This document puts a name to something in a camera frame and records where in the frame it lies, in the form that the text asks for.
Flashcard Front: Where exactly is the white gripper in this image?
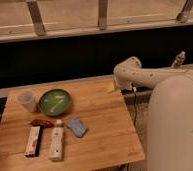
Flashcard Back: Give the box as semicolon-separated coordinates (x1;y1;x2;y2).
109;77;137;93

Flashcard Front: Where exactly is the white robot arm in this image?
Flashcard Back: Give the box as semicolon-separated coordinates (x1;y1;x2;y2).
113;57;193;171

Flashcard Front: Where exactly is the blue sponge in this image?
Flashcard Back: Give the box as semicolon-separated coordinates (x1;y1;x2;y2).
67;117;87;138

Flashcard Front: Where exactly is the white remote control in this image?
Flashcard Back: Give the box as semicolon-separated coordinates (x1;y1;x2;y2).
49;119;64;161

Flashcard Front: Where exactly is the dark red snack bar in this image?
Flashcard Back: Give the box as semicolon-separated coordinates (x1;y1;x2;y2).
30;119;54;128

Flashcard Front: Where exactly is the translucent plastic cup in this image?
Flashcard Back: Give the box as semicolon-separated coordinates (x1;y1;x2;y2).
17;90;37;112

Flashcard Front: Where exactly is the white and red box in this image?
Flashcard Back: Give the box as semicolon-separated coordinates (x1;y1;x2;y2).
25;126;42;157

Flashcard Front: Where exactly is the middle metal railing post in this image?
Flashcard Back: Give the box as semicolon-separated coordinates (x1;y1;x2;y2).
98;0;108;30

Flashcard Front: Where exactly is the metal railing post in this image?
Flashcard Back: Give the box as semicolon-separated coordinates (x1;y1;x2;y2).
176;0;193;23
26;0;46;36
98;0;108;30

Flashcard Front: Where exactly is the right metal railing post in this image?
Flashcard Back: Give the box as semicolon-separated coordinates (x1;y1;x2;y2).
176;0;193;23

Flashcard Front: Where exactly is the left metal railing post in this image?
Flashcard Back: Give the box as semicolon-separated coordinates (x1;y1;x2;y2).
26;0;46;36

